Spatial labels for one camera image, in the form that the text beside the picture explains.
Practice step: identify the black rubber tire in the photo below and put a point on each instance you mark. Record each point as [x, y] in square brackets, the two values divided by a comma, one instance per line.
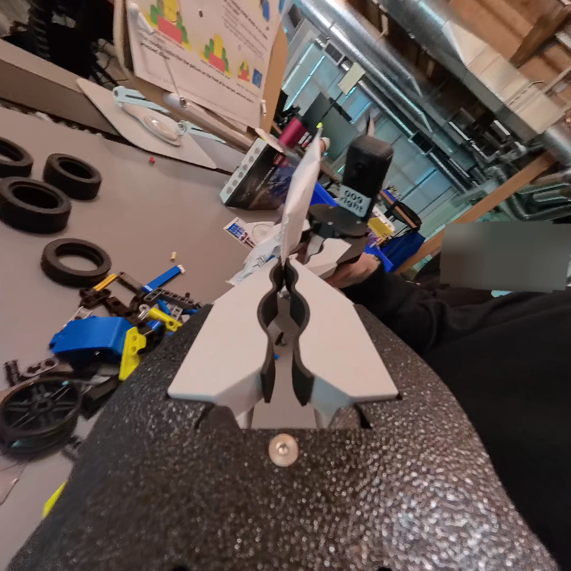
[91, 183]
[24, 163]
[51, 267]
[13, 214]

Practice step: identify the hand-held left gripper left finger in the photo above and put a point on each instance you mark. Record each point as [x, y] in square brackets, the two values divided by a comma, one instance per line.
[218, 357]

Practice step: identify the cardboard sign with printed sheet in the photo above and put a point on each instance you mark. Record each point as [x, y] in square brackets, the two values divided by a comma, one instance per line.
[200, 49]

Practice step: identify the person's black clothed body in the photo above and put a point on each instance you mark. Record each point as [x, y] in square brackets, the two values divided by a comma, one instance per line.
[513, 401]

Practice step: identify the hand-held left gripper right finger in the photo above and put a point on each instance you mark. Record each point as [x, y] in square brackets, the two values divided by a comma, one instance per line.
[348, 357]

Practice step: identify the lego sticker sheet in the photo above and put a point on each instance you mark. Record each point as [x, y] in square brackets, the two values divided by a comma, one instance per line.
[236, 233]

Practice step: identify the dark lego set box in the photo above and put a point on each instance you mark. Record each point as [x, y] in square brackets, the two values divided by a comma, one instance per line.
[263, 183]

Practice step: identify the person's right forearm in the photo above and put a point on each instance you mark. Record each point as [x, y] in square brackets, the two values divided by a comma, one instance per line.
[392, 308]

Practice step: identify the person's right hand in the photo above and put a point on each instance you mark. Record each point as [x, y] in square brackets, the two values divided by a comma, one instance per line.
[357, 274]

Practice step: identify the blue plastic crate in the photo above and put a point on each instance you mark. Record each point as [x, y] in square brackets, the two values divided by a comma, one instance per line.
[401, 250]

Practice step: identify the blue curved lego panel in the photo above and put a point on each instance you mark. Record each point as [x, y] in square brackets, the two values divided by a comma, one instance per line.
[89, 337]

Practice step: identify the black lego wheel rim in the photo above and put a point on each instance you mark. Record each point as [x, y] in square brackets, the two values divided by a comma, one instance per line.
[38, 410]

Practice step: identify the pile of lego pieces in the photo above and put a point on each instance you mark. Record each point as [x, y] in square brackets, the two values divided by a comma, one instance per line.
[134, 343]

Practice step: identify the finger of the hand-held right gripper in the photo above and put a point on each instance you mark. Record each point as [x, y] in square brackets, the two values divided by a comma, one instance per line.
[334, 252]
[319, 269]

